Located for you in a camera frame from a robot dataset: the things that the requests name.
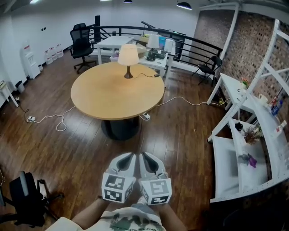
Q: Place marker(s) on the white cylinder lamp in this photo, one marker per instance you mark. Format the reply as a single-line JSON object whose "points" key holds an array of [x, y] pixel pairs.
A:
{"points": [[169, 44]]}

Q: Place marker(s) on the person's right forearm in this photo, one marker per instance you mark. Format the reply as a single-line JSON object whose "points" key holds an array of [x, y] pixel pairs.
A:
{"points": [[171, 217]]}

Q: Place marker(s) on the white shade black lamp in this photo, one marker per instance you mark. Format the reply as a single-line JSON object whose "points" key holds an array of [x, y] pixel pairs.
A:
{"points": [[153, 41]]}

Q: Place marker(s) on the small white table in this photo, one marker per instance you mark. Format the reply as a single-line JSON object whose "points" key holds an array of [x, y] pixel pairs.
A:
{"points": [[6, 90]]}

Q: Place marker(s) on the person's printed white shirt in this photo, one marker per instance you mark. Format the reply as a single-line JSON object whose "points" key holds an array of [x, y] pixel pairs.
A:
{"points": [[126, 220]]}

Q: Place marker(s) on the white water dispenser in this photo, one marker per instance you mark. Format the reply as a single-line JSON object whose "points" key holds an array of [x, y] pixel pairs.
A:
{"points": [[29, 61]]}

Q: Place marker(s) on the beige shade table lamp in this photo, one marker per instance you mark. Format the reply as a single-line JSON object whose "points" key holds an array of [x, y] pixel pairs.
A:
{"points": [[128, 55]]}

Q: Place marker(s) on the purple cloth piece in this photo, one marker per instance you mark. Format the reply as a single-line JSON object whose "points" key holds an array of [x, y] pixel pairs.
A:
{"points": [[252, 161]]}

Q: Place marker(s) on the white metal shelf unit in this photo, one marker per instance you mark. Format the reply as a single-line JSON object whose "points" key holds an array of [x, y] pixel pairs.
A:
{"points": [[266, 135]]}

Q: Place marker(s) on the round wooden table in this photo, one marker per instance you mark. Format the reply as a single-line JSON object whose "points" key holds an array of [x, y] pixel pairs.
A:
{"points": [[117, 92]]}

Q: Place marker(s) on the person's left forearm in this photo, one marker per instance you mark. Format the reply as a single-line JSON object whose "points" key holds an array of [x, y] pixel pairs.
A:
{"points": [[90, 213]]}

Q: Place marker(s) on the dried flower bunch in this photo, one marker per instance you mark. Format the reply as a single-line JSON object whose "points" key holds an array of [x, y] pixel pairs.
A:
{"points": [[251, 134]]}

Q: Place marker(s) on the black pendant ceiling lamp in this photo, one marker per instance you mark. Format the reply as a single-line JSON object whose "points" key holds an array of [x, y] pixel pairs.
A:
{"points": [[128, 1], [184, 5]]}

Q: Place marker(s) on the black mesh office chair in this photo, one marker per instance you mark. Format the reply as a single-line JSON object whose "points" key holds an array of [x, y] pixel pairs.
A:
{"points": [[81, 47]]}

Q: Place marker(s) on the white desk by brick wall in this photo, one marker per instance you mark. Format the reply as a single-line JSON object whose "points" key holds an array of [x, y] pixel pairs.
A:
{"points": [[232, 90]]}

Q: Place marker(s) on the black folding chair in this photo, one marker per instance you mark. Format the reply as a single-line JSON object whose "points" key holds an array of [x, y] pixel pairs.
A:
{"points": [[208, 66]]}

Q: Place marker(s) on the small potted flower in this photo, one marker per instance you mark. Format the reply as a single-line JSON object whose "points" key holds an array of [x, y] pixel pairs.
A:
{"points": [[245, 83]]}

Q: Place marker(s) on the black swivel chair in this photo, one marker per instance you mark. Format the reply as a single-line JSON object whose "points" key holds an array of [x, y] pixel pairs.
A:
{"points": [[24, 198]]}

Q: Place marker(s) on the white rectangular desk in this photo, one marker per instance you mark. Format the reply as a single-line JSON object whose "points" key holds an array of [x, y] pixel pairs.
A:
{"points": [[114, 41]]}

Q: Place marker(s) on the blue bottle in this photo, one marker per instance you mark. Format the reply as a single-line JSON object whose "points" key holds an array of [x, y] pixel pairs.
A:
{"points": [[276, 108]]}

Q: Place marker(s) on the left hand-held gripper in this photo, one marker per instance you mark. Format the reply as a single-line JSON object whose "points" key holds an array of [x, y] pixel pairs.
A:
{"points": [[114, 185]]}

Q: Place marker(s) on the black desktop device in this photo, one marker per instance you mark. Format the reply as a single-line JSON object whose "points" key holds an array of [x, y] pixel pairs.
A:
{"points": [[160, 54]]}

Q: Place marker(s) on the black metal railing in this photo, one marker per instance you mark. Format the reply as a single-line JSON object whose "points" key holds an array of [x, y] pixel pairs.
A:
{"points": [[198, 41]]}

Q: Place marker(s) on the small grey trash bin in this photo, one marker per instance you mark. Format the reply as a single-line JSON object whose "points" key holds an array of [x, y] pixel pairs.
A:
{"points": [[20, 86]]}

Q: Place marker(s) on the white mug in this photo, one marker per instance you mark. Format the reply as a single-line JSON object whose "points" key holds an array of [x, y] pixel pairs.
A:
{"points": [[263, 99]]}

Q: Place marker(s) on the blue storage box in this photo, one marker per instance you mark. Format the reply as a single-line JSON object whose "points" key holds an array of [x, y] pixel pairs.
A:
{"points": [[161, 41]]}

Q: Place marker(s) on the small black object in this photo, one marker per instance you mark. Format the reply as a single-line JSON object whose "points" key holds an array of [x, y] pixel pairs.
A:
{"points": [[238, 126]]}

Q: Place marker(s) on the group of clear water jugs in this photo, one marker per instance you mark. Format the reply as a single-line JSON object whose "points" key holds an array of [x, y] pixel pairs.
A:
{"points": [[53, 54]]}

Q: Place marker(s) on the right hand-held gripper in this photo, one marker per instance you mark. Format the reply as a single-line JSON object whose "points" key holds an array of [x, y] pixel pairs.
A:
{"points": [[158, 188]]}

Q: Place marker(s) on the white power strip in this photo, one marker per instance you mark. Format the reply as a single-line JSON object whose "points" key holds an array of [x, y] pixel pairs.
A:
{"points": [[145, 115], [31, 118]]}

